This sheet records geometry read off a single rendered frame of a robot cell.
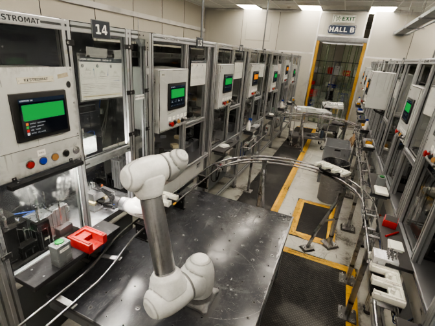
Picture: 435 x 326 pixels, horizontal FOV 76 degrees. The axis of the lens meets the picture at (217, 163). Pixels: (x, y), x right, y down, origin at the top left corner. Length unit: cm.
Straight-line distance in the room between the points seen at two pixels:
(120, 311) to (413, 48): 916
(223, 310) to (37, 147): 122
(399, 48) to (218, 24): 545
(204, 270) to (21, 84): 116
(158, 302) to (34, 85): 108
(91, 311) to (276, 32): 907
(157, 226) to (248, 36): 905
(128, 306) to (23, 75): 120
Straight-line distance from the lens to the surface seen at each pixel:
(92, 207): 200
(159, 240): 131
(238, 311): 167
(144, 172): 119
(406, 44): 957
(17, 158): 144
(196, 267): 148
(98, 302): 174
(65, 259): 163
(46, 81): 147
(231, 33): 1019
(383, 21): 955
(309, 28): 958
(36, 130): 144
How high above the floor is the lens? 195
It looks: 22 degrees down
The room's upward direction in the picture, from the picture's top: 5 degrees clockwise
